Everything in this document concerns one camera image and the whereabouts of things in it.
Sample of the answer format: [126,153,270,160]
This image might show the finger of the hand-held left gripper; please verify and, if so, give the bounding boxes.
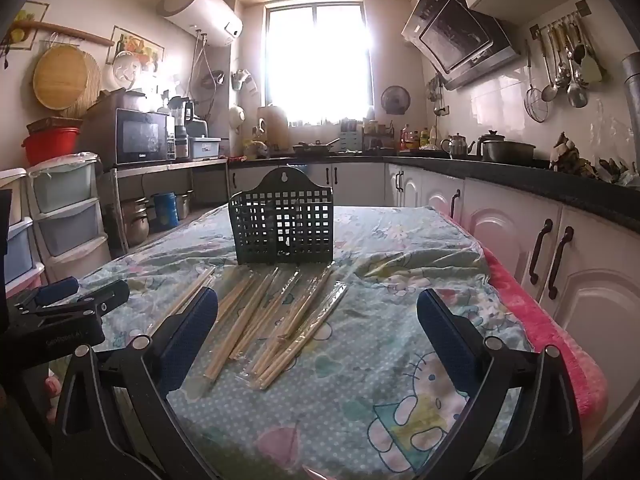
[20,280,132,319]
[15,276,81,311]

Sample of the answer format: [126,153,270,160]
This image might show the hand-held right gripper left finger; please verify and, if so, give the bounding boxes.
[50,285,221,480]

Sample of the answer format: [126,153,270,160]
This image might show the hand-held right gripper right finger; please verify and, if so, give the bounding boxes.
[416,289,586,480]

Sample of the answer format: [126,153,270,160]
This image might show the bunch of chopsticks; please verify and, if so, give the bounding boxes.
[165,262,351,391]

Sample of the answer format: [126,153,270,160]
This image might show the dark green plastic utensil basket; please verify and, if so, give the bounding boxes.
[228,166,335,266]

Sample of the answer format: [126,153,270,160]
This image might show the row of hanging kitchen utensils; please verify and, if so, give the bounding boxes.
[530,2,608,108]

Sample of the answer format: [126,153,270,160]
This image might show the person's left hand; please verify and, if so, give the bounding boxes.
[44,374,65,423]

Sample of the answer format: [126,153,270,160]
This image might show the white plastic drawer unit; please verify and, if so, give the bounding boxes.
[0,167,46,301]

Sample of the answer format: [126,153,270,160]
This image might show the pastel plastic drawer unit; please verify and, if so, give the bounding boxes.
[27,152,112,281]

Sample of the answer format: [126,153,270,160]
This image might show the large steel pot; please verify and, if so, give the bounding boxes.
[122,197,151,246]

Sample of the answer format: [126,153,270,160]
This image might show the pink fleece blanket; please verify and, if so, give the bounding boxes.
[440,210,608,451]

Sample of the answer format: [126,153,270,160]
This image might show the cartoon printed bed sheet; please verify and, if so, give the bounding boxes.
[80,203,536,480]

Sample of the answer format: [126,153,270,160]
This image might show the blue canister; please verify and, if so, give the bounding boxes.
[151,191,179,229]

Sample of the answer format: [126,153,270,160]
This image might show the red plastic bucket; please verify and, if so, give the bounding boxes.
[22,127,81,166]

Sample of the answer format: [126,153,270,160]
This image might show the metal shelf rack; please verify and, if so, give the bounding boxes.
[97,157,231,256]

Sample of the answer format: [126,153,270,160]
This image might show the brown woven basket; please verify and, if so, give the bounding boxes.
[26,116,83,135]

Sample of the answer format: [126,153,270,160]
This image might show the black kitchen countertop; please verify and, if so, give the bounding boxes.
[227,147,640,233]

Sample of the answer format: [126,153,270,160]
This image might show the black microwave oven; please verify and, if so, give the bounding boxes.
[82,107,176,166]

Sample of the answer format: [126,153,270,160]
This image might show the blue-grey plastic tray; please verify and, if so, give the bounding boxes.
[189,136,222,160]

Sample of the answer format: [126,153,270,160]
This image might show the steel kettle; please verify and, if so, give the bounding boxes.
[441,133,476,158]

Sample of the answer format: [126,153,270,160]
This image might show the small toy figurine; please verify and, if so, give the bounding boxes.
[245,120,271,158]

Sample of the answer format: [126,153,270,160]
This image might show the wide steel pan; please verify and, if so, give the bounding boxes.
[482,141,537,163]

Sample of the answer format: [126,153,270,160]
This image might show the countertop blender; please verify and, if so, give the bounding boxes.
[167,96,196,158]

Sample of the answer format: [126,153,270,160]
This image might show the group of condiment bottles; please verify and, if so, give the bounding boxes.
[400,125,438,151]

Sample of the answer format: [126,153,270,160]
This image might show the dark lidded pot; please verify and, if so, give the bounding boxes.
[476,130,506,158]

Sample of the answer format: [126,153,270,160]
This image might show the round woven bamboo tray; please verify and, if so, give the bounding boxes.
[65,50,102,118]

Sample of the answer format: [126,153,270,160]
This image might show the spice jar rack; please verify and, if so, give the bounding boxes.
[362,119,396,151]

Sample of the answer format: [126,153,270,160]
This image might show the round wooden board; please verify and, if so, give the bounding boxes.
[32,45,88,111]

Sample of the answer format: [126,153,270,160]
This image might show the black frying pan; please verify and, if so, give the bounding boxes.
[292,139,341,156]

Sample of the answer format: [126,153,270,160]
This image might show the light blue drawer organizer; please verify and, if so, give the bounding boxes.
[340,119,361,151]

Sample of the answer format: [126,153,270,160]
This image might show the beige cutting board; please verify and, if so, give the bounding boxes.
[257,105,290,148]

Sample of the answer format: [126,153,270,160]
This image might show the small cluster of hanging tools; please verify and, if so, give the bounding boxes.
[427,75,446,111]

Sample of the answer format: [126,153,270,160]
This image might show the wooden rolling pin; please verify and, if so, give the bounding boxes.
[12,20,115,47]

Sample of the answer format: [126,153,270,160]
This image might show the kitchen window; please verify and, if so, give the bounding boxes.
[264,2,375,127]

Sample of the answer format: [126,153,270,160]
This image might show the black range hood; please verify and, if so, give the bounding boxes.
[401,0,523,92]

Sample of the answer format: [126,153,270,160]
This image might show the grey pipe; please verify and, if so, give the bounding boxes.
[621,52,640,151]

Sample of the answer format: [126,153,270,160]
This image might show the white water heater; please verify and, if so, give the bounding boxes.
[156,0,244,47]

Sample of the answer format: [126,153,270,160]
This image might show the dark round wall fan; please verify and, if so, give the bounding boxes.
[381,85,412,116]

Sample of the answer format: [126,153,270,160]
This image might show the water heater hoses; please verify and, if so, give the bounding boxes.
[192,30,226,121]

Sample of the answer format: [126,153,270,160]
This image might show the green wall holder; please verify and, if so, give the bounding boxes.
[232,69,261,93]

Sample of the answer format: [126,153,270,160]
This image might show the fruit wall poster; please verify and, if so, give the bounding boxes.
[2,0,51,51]
[107,25,166,68]

